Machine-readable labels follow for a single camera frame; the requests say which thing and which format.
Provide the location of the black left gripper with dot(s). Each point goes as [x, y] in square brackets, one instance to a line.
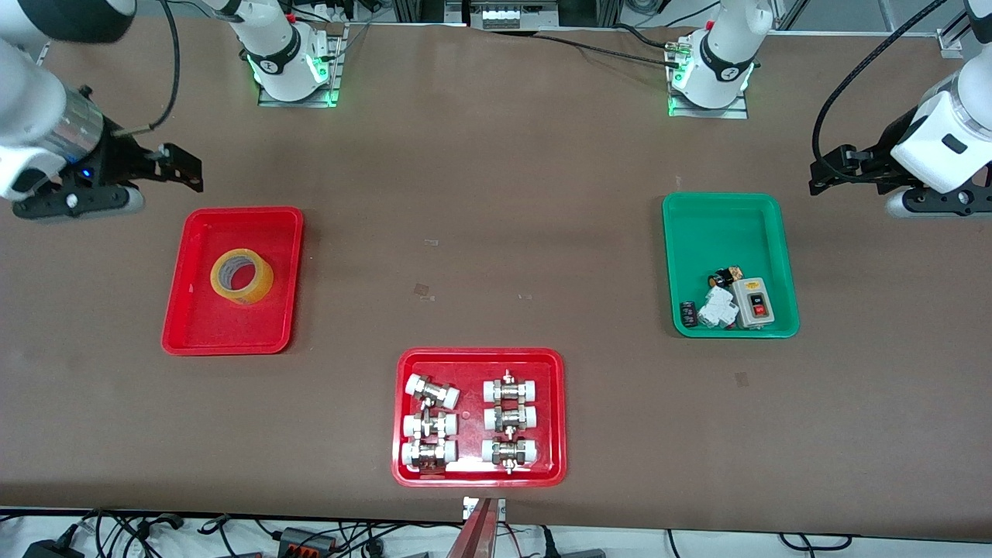
[877, 161]

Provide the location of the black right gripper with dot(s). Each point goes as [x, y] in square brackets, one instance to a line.
[120, 160]

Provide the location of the yellow clear tape roll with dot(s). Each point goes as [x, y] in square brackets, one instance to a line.
[260, 288]

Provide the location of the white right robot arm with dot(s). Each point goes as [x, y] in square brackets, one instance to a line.
[31, 108]

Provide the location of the green plastic tray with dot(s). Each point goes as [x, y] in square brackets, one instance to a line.
[728, 232]

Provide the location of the empty red plastic tray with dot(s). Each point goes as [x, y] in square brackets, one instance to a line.
[232, 333]

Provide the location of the clear tape scrap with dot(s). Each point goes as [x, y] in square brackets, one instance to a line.
[423, 291]

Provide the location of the red tray holding fittings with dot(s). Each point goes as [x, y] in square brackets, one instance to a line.
[473, 364]

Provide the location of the black and orange component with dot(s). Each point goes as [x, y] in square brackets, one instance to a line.
[727, 277]

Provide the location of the white circuit breaker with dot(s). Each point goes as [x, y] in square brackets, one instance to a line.
[717, 310]

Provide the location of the small black relay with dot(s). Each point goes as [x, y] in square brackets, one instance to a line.
[688, 314]

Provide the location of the white capped metal pipe fitting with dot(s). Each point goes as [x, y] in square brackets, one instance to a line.
[509, 452]
[428, 455]
[430, 425]
[510, 418]
[510, 389]
[432, 391]

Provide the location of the grey terminal block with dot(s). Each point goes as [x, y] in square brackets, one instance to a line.
[511, 15]

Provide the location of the black connector box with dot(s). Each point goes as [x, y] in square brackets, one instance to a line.
[306, 540]

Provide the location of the black power adapter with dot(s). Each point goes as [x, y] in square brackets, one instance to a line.
[50, 549]

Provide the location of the red aluminium profile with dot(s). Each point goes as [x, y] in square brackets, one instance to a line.
[477, 535]

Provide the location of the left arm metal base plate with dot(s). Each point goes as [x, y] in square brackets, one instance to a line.
[736, 112]

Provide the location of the grey push button switch box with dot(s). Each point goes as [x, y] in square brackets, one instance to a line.
[753, 302]

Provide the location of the silver table corner bracket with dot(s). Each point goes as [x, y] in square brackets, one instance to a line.
[950, 45]

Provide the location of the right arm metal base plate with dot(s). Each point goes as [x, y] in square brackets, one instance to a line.
[335, 70]

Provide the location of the silver profile bracket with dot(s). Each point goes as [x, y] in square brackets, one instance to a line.
[467, 508]

